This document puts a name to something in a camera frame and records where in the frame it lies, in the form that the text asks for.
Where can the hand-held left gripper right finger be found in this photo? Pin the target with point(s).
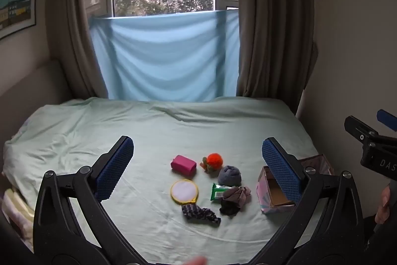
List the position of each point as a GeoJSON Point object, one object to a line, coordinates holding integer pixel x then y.
{"type": "Point", "coordinates": [280, 168]}

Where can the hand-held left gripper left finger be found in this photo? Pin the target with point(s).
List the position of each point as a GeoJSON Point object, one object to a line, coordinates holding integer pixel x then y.
{"type": "Point", "coordinates": [114, 165]}

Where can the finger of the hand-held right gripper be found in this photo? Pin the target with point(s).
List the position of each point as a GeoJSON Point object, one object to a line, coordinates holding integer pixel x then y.
{"type": "Point", "coordinates": [359, 130]}
{"type": "Point", "coordinates": [387, 119]}

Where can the patterned cardboard box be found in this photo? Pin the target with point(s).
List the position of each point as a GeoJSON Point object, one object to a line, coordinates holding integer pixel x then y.
{"type": "Point", "coordinates": [263, 190]}

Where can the dusty pink sock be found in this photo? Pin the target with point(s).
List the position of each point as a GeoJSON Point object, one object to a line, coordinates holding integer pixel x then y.
{"type": "Point", "coordinates": [238, 194]}

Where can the grey sock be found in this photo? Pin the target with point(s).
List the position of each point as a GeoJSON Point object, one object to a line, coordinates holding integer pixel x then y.
{"type": "Point", "coordinates": [230, 175]}

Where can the green wipes packet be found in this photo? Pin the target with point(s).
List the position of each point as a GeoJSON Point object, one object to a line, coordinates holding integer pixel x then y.
{"type": "Point", "coordinates": [218, 190]}

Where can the orange pom-pom toy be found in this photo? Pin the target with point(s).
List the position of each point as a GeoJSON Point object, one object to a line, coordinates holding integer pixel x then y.
{"type": "Point", "coordinates": [214, 159]}

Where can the pink zip pouch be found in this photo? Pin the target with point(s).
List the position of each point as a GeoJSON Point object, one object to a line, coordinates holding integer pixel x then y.
{"type": "Point", "coordinates": [183, 165]}

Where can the dark striped sock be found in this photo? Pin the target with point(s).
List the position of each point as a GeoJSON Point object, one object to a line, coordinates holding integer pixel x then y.
{"type": "Point", "coordinates": [200, 213]}

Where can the person's right forearm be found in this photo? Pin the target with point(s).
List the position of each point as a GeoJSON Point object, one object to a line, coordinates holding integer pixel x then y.
{"type": "Point", "coordinates": [381, 240]}

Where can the person's right hand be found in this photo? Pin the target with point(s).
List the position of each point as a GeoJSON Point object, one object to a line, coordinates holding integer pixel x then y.
{"type": "Point", "coordinates": [383, 203]}

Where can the person's left hand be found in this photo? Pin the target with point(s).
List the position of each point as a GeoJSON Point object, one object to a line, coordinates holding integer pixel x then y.
{"type": "Point", "coordinates": [195, 261]}

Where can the bed with pale green sheet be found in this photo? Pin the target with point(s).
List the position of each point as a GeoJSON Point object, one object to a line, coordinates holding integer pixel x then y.
{"type": "Point", "coordinates": [155, 128]}

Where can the black sock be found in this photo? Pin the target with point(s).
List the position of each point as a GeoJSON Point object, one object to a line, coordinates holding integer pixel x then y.
{"type": "Point", "coordinates": [229, 209]}

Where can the round yellow-rimmed white pad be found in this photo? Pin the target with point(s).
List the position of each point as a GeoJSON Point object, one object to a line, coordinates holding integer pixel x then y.
{"type": "Point", "coordinates": [184, 190]}

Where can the folded pale yellow cloth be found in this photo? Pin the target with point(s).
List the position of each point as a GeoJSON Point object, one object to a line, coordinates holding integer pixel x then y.
{"type": "Point", "coordinates": [17, 215]}

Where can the beige padded headboard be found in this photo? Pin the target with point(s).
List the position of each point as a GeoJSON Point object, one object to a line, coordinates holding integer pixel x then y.
{"type": "Point", "coordinates": [34, 88]}

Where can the light blue hanging cloth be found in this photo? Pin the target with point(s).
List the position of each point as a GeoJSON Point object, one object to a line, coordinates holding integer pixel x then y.
{"type": "Point", "coordinates": [164, 57]}

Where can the beige curtain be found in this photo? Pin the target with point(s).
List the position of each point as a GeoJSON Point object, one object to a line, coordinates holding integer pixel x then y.
{"type": "Point", "coordinates": [77, 35]}
{"type": "Point", "coordinates": [273, 29]}

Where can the framed wall poster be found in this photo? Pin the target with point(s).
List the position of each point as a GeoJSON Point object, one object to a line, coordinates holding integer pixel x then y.
{"type": "Point", "coordinates": [17, 4]}

